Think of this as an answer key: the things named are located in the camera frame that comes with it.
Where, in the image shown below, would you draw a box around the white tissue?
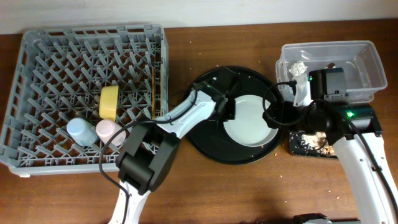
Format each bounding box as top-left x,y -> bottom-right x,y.
289,61 -> 307,78

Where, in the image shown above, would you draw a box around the brown coffee stick wrapper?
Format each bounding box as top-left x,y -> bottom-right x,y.
325,63 -> 336,69

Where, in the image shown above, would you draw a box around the wooden chopstick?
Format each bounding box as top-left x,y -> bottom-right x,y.
151,66 -> 155,119

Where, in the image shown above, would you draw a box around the yellow bowl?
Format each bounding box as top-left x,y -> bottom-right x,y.
99,85 -> 119,121

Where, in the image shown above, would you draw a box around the pink cup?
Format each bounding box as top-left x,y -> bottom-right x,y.
96,119 -> 126,146

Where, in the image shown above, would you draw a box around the light blue cup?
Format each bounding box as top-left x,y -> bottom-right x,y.
67,118 -> 98,147

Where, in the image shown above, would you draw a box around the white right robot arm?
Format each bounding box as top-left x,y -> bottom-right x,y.
262,100 -> 397,223

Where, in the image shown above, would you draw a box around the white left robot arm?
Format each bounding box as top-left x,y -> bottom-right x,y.
110,67 -> 241,223

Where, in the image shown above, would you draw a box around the grey dishwasher rack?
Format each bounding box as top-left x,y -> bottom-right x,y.
1,24 -> 169,177

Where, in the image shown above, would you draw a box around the scattered rice pile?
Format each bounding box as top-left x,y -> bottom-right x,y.
299,132 -> 335,157

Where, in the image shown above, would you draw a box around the black rectangular tray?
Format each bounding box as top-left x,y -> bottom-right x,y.
289,133 -> 337,159

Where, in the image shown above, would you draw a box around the grey round plate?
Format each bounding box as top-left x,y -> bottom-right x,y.
223,95 -> 279,147

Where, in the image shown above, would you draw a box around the round black tray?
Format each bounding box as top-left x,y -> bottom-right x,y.
186,66 -> 285,165

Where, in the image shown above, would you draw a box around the clear plastic bin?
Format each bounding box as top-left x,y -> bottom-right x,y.
275,40 -> 387,103

